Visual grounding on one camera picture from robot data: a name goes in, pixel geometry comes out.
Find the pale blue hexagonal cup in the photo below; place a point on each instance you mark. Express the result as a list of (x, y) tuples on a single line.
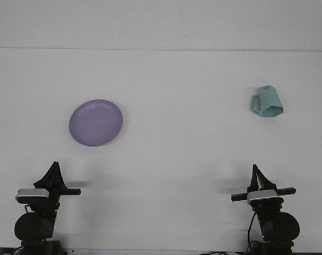
[(268, 99)]

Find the pale purple round plate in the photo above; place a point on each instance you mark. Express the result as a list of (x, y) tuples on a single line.
[(95, 123)]

